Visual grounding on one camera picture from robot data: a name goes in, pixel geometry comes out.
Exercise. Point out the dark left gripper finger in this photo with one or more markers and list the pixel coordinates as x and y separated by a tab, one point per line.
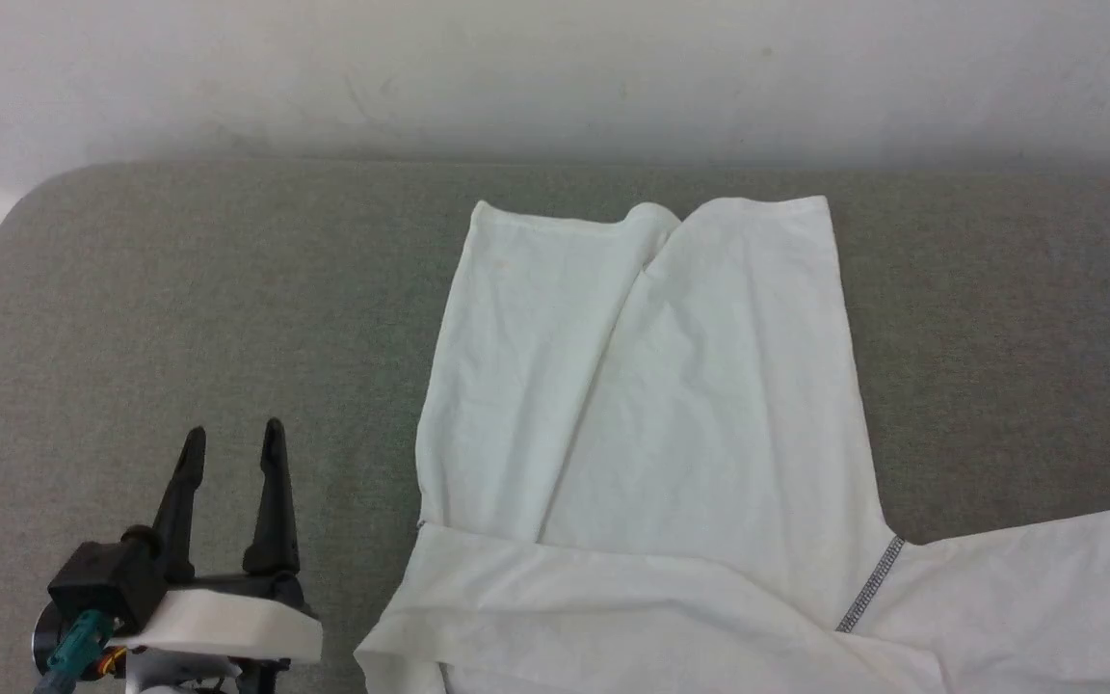
273	511
179	511

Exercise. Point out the white long-sleeve shirt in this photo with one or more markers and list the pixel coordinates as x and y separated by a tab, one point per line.
661	405

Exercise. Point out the grey fabric sofa seat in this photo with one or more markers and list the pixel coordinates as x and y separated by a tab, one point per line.
179	318

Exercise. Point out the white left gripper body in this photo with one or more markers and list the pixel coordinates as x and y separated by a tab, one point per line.
227	627

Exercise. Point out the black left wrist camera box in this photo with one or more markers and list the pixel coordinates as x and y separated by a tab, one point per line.
102	578

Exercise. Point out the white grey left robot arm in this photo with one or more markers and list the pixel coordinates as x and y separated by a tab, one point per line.
179	677

